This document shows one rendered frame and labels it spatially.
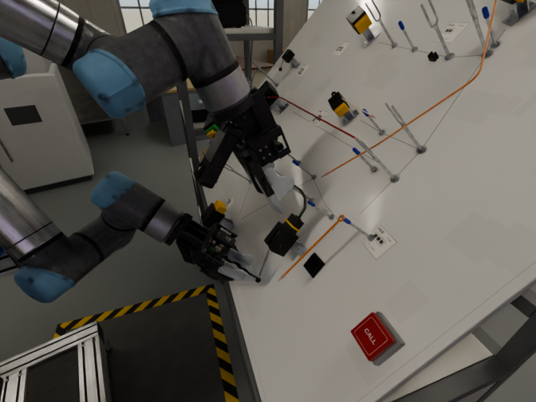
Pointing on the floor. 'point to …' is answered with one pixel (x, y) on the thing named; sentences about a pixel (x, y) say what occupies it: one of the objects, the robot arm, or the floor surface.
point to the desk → (171, 114)
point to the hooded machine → (41, 130)
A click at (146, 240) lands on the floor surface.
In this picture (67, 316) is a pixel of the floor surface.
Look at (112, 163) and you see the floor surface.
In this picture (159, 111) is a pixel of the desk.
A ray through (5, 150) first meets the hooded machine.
